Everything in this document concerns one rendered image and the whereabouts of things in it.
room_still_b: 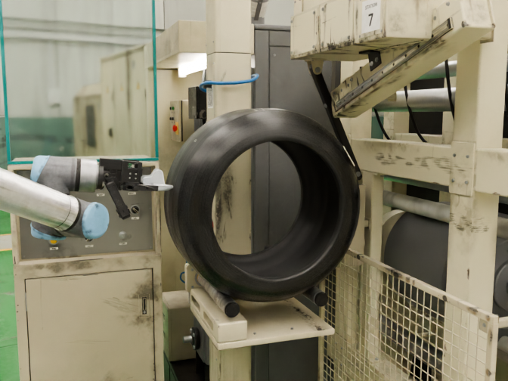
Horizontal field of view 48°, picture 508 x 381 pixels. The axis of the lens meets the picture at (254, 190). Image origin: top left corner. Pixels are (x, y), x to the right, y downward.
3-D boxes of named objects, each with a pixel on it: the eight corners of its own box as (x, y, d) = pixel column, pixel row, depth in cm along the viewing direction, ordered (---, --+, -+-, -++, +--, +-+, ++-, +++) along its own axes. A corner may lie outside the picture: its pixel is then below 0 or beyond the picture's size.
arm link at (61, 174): (29, 191, 153) (32, 155, 154) (77, 194, 157) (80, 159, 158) (28, 190, 144) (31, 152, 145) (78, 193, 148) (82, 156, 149)
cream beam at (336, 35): (288, 60, 194) (288, 16, 192) (353, 62, 202) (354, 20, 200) (383, 38, 137) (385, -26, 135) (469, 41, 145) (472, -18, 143)
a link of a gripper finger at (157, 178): (177, 171, 159) (144, 168, 155) (175, 192, 159) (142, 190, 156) (175, 170, 161) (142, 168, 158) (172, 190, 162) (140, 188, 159)
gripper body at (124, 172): (145, 162, 155) (100, 159, 151) (142, 193, 156) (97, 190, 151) (140, 160, 162) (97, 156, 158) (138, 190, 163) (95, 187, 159)
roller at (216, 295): (197, 285, 193) (195, 272, 192) (210, 281, 194) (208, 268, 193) (226, 320, 160) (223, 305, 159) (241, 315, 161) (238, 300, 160)
